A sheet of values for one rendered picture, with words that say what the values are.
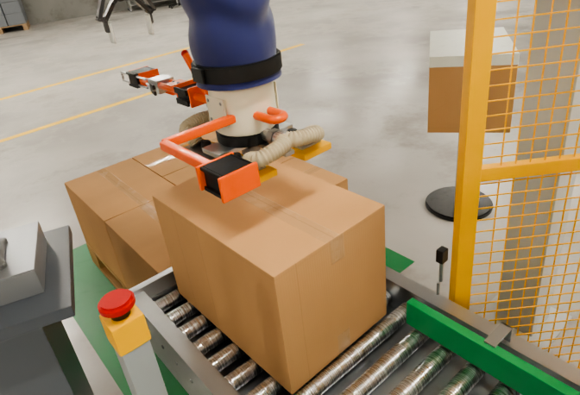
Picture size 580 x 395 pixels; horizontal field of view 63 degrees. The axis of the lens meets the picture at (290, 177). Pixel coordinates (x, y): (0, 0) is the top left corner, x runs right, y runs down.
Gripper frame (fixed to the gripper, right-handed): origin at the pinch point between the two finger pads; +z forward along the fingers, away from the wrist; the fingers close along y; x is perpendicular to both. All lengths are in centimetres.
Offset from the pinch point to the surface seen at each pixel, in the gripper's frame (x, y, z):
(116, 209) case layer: 50, -9, 84
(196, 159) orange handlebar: -80, -25, 13
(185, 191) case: -35, -10, 43
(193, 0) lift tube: -61, -9, -14
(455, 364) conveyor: -111, 25, 89
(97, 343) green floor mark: 35, -41, 138
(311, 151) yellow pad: -75, 9, 25
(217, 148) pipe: -59, -9, 22
